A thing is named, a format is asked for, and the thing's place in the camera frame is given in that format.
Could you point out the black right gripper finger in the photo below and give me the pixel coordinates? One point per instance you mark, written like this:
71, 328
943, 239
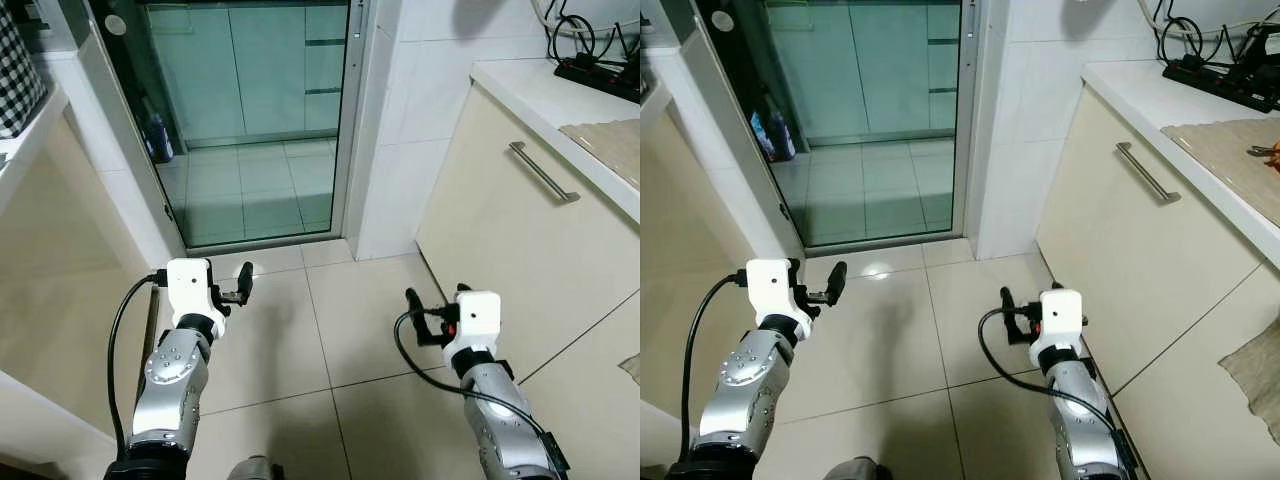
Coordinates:
1007, 300
413, 300

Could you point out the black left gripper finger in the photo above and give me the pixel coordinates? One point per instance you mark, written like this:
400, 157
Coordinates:
838, 278
245, 280

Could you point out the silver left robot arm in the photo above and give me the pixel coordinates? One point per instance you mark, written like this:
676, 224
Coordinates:
170, 385
745, 375

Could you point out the dark blue bottle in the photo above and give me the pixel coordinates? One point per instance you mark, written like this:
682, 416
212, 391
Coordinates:
783, 137
158, 137

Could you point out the glass sliding door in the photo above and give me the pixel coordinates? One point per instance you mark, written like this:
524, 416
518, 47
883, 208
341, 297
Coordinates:
860, 120
250, 120

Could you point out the grey robot foot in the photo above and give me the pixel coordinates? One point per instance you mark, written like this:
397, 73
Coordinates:
255, 470
858, 470

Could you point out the beige cloth mat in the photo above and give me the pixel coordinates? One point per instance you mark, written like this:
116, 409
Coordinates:
610, 145
1220, 165

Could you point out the round grey door lock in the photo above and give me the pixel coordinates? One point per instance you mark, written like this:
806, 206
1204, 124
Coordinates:
722, 20
115, 22

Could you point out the black power strip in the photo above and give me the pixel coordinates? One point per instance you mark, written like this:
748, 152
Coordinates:
1210, 82
600, 76

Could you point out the black white checkered bag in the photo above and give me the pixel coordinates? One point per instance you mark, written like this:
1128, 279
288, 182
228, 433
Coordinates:
15, 70

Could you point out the black charger box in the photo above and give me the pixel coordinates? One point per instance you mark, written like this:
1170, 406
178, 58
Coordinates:
1262, 55

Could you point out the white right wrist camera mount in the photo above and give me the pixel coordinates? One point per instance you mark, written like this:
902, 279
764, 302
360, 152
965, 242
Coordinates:
475, 315
1062, 312

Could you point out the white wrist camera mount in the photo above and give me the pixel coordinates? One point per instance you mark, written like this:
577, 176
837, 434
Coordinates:
1062, 312
188, 285
475, 315
770, 285

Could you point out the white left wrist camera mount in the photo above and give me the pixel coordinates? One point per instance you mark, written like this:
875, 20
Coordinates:
188, 285
770, 285

